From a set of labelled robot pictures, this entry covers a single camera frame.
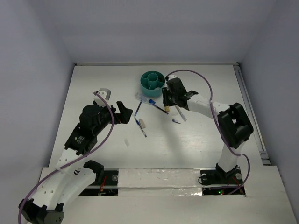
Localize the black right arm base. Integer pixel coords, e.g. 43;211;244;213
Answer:
197;165;246;196

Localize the clear blue-capped marker pen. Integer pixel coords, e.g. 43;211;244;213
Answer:
135;93;156;105

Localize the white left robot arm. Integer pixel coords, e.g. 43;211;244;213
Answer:
18;101;133;224

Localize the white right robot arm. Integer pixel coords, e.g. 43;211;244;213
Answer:
162;75;254;183

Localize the clear plastic cap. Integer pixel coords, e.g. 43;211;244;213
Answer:
124;138;130;147

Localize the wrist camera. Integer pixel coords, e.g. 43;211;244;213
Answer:
93;88;111;107
165;74;177;81

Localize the blue ballpoint pen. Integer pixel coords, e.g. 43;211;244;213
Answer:
134;117;147;138

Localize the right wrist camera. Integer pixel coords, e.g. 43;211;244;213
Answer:
165;74;177;81

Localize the white eraser with sleeve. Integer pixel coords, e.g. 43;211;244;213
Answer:
139;119;146;128

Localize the teal round desk organizer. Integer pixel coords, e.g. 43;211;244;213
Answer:
140;71;165;98

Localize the white marker pen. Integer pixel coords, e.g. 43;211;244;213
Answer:
175;105;187;122

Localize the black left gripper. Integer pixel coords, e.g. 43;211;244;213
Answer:
93;101;132;135

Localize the purple dark gel pen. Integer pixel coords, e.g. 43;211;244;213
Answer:
152;104;169;114

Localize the blue gel pen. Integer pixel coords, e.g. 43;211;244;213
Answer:
134;101;142;117

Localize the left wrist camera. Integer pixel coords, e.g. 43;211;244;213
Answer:
93;88;111;107

